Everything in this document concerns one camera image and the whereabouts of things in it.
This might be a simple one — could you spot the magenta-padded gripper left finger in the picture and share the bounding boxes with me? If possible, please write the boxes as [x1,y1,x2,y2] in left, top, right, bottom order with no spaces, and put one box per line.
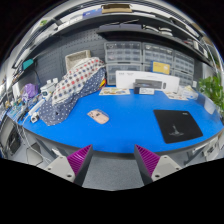
[44,143,95,187]

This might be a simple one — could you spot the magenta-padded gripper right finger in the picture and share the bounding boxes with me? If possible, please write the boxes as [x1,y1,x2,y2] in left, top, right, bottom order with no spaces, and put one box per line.
[133,144,184,186]

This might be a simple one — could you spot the black mouse pad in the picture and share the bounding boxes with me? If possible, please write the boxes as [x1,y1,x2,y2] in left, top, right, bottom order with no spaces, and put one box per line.
[153,109,204,145]

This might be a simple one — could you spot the printed picture sheet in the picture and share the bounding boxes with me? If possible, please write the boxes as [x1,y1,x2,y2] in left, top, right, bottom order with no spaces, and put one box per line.
[163,90,189,102]
[98,86,132,97]

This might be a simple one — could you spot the clear plastic packet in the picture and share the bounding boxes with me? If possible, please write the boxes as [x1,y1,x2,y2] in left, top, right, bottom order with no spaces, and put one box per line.
[178,84,199,100]

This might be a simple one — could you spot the small black box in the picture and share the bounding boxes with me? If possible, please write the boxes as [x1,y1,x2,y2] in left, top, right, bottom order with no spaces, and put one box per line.
[133,85,156,96]

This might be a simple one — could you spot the checkered and dotted cloth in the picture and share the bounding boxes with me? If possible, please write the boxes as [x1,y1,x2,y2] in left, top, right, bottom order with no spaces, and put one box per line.
[38,56,108,127]

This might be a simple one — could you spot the purple bag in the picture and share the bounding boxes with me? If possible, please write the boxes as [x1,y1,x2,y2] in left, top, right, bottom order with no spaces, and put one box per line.
[21,83,39,103]

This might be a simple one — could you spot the green potted plant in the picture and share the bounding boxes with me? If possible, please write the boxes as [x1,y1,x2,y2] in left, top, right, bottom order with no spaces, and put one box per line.
[198,75,224,116]

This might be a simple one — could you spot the long white keyboard box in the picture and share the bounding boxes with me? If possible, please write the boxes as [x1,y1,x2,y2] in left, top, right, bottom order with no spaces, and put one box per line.
[115,70,181,94]

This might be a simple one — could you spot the yellow card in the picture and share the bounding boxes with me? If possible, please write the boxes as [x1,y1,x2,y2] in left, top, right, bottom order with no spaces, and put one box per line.
[152,60,171,75]

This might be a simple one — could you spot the white woven basket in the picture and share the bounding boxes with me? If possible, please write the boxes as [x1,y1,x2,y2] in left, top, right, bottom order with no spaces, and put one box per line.
[64,49,92,73]

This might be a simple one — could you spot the dark wall shelf unit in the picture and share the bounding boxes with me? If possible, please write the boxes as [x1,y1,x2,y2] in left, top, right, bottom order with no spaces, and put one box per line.
[13,3,214,68]

